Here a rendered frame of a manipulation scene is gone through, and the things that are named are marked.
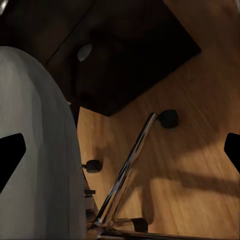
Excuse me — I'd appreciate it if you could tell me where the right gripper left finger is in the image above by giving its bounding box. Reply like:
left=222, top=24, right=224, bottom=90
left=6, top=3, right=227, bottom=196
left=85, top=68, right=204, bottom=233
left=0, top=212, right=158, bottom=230
left=0, top=133, right=26, bottom=193

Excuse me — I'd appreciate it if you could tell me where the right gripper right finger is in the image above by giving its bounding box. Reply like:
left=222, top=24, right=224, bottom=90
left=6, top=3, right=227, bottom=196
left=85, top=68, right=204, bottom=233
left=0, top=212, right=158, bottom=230
left=224, top=132, right=240, bottom=173

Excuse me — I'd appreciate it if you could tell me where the swivel chair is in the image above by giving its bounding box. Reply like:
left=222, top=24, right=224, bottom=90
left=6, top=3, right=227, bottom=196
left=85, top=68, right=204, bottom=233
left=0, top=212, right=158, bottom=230
left=0, top=46, right=223, bottom=240

